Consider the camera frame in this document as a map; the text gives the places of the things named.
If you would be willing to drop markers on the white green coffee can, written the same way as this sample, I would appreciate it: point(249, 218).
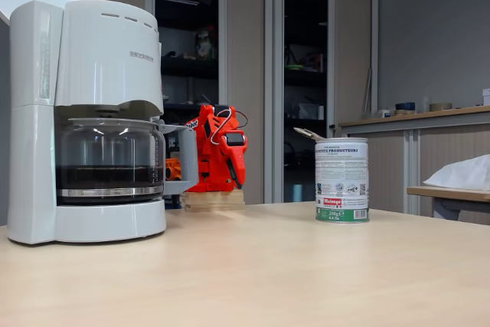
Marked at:
point(342, 177)

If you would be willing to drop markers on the blue tape roll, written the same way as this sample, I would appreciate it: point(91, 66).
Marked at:
point(405, 106)

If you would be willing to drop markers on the low sideboard wooden top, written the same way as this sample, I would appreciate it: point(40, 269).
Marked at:
point(386, 166)

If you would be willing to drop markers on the white plastic bag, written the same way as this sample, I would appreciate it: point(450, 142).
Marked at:
point(463, 174)

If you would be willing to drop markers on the beige tape roll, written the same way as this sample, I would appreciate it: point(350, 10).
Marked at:
point(440, 107)

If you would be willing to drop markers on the small white box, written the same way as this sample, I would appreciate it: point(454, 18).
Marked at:
point(486, 97)

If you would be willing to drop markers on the colourful printed box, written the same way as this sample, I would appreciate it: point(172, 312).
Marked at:
point(204, 45)

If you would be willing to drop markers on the plywood base block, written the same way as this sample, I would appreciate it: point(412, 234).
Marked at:
point(214, 200)

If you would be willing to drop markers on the clear plastic bottle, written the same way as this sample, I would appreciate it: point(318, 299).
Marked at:
point(425, 105)

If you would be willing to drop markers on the white carton box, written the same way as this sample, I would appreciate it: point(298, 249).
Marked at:
point(311, 112)

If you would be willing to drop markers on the green flat item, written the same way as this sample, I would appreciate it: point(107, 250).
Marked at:
point(294, 67)

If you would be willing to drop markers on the red robot arm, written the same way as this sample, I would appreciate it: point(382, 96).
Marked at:
point(208, 120)

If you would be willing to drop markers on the white drip coffee maker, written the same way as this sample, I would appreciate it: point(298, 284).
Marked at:
point(107, 74)

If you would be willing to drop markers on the side table wooden top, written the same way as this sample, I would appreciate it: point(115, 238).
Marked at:
point(451, 193)

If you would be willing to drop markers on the printed cardboard box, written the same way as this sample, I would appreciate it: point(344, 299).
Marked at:
point(314, 63)

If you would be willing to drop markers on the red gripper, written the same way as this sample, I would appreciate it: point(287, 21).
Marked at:
point(236, 155)

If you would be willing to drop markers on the orange table clamp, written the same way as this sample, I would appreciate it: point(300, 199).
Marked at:
point(173, 169)

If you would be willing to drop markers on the leaning grey rods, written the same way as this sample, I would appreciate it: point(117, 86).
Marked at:
point(367, 93)

